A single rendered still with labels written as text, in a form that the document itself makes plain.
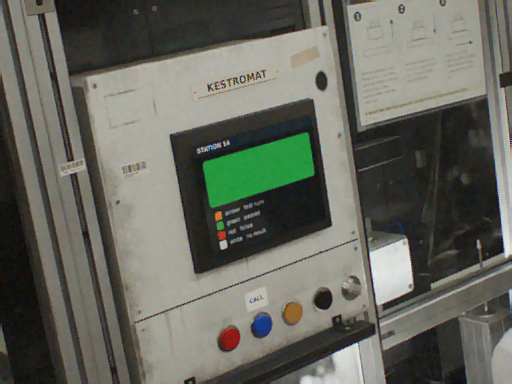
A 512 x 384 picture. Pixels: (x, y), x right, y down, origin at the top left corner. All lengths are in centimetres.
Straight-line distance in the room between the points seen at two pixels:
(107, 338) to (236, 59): 43
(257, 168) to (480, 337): 86
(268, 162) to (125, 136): 23
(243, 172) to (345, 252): 25
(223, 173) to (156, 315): 22
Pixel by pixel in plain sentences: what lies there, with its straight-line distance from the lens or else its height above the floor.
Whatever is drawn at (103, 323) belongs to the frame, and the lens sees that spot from 140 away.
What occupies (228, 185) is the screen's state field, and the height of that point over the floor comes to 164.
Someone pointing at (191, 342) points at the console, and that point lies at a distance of 146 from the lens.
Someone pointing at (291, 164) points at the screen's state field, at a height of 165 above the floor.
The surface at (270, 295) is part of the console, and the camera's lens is 153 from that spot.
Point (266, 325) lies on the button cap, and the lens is 152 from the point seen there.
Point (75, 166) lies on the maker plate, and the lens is 135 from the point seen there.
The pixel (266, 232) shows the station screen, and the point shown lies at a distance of 148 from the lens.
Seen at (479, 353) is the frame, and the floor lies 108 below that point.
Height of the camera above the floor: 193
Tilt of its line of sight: 12 degrees down
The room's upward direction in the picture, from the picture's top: 9 degrees counter-clockwise
